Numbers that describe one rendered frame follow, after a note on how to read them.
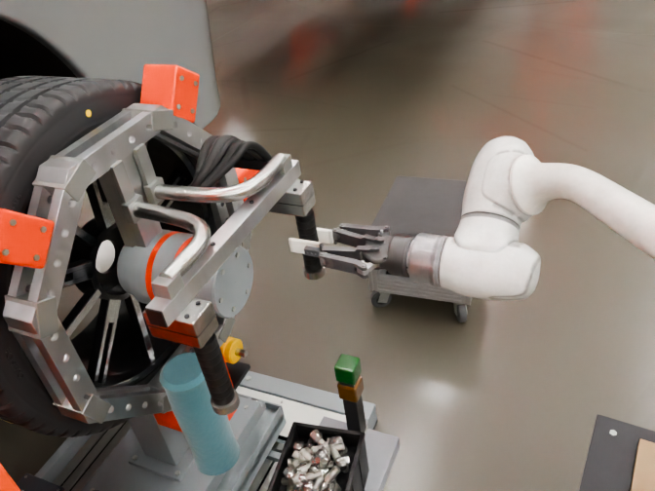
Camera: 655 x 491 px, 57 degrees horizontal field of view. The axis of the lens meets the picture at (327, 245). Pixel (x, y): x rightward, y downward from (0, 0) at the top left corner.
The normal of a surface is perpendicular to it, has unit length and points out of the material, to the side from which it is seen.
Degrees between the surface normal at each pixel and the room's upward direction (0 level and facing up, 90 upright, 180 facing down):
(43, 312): 90
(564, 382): 0
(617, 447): 0
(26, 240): 90
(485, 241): 27
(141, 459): 0
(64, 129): 90
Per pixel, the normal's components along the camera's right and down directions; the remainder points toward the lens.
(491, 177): -0.67, -0.37
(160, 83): -0.40, 0.01
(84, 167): 0.91, 0.15
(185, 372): -0.13, -0.80
